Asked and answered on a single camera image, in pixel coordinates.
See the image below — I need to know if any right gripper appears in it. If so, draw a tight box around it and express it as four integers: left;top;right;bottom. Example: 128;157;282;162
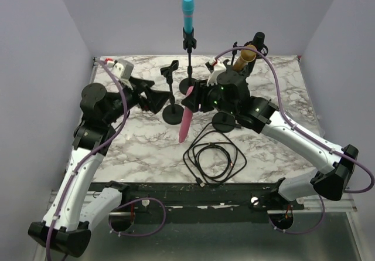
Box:
182;77;238;116

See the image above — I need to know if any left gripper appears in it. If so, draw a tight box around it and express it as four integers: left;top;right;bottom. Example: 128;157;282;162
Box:
104;76;173;124

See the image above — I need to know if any pink microphone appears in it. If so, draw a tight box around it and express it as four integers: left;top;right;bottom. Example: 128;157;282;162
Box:
178;86;195;144

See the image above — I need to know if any short black mic stand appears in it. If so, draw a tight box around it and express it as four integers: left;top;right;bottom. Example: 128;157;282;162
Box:
160;60;183;125

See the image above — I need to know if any shock mount mic stand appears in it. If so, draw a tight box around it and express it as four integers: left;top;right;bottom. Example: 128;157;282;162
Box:
212;63;254;133

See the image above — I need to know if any gold microphone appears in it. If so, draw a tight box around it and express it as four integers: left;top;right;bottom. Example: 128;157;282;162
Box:
233;45;257;72

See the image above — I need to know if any blue microphone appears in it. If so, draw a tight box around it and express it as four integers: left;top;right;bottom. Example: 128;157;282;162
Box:
182;0;195;33

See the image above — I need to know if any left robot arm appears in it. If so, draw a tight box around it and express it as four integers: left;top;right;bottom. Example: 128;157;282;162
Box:
28;77;170;259

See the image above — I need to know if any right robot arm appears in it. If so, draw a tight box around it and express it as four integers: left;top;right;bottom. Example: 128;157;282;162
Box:
182;70;359;209

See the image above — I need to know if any tall black mic stand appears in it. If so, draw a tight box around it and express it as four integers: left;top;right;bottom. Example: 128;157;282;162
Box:
179;28;196;95

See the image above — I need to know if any black tripod mic stand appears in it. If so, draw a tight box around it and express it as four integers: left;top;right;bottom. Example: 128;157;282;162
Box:
231;42;239;65

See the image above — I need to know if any black condenser microphone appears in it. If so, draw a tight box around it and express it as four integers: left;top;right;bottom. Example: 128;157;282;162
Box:
246;32;270;68

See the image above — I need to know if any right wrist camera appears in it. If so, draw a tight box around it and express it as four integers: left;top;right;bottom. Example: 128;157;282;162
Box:
206;59;227;86

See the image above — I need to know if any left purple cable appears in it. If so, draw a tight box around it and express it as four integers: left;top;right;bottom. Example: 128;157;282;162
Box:
43;60;130;259

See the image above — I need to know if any purple cable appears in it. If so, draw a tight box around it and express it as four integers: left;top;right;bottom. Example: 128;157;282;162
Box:
213;47;375;193
43;60;130;259

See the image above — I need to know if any black usb cable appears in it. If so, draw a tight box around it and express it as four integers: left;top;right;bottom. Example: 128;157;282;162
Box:
182;121;248;188

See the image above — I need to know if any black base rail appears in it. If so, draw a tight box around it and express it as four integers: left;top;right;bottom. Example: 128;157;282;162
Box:
87;181;332;223

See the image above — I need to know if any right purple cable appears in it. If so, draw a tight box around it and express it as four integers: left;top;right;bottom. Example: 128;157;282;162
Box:
213;47;375;193

